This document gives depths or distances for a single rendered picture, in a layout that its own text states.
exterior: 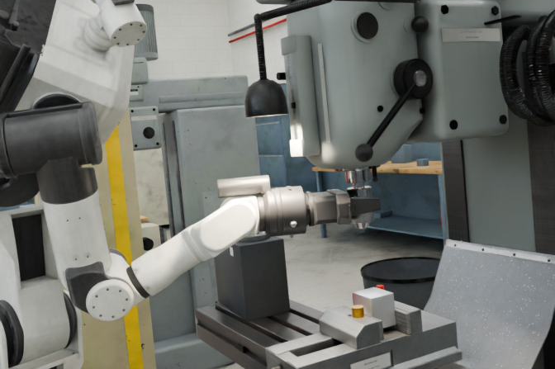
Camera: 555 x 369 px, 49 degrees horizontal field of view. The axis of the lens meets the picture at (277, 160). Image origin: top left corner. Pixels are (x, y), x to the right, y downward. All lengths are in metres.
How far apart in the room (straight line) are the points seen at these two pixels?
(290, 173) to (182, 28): 3.70
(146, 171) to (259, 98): 8.51
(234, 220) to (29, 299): 0.52
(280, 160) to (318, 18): 7.42
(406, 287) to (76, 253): 2.15
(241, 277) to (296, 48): 0.66
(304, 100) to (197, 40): 9.88
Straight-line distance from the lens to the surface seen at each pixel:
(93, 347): 2.81
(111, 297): 1.08
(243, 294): 1.52
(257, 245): 1.51
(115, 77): 1.11
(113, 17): 1.07
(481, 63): 1.20
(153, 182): 9.52
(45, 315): 1.41
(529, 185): 1.35
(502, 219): 1.41
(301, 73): 1.06
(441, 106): 1.12
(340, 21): 1.05
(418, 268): 3.44
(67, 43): 1.12
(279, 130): 8.39
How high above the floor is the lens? 1.39
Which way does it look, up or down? 3 degrees down
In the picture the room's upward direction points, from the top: 5 degrees counter-clockwise
